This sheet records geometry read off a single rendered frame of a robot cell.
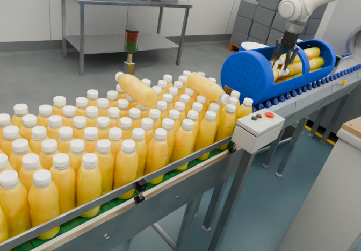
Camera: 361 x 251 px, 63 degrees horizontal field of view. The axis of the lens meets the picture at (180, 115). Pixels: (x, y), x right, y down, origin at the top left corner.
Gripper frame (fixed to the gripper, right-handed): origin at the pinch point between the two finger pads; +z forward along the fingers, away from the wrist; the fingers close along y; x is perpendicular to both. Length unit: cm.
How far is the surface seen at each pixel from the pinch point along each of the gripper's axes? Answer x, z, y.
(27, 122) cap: 125, 4, 13
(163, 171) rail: 93, 17, -15
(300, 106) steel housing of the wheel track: -32.7, 28.1, -7.7
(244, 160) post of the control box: 53, 25, -23
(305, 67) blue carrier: -16.6, -0.9, -7.5
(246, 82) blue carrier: 25.0, 4.9, 2.3
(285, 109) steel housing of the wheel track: -13.1, 26.0, -7.1
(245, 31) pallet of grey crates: -318, 69, 227
